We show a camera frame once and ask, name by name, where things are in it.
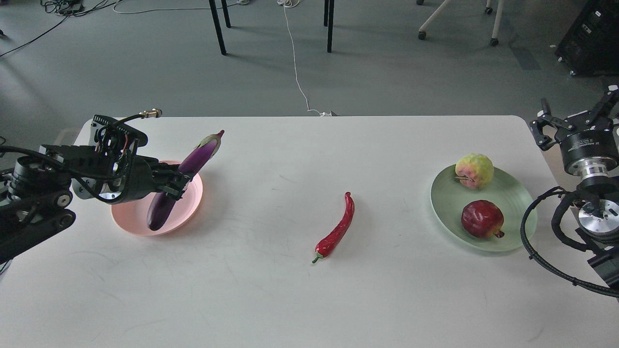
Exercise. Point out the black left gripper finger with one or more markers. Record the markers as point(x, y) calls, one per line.
point(173, 189)
point(164, 171)

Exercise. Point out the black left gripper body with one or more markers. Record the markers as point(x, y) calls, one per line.
point(138, 183)

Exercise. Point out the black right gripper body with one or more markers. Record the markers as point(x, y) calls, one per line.
point(579, 147)

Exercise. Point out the purple eggplant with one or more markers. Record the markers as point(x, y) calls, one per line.
point(198, 157)

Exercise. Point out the yellow-green custard apple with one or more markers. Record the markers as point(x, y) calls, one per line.
point(474, 171)

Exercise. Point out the red pomegranate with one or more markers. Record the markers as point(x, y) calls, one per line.
point(482, 219)

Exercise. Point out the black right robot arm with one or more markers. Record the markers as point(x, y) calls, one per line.
point(586, 218)

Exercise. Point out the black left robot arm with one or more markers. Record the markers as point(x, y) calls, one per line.
point(36, 192)

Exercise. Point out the pink plate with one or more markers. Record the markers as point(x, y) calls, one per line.
point(132, 216)

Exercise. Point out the black equipment case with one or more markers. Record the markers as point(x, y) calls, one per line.
point(590, 47)

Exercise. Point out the green plate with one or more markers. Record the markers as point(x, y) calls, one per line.
point(448, 197)

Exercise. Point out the red chili pepper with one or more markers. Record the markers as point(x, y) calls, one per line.
point(325, 247)

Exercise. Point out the black table leg left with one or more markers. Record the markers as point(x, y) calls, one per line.
point(217, 23)

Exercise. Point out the black table leg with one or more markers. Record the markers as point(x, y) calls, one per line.
point(217, 23)
point(328, 22)

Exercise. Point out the black table leg right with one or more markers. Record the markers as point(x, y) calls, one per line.
point(328, 22)

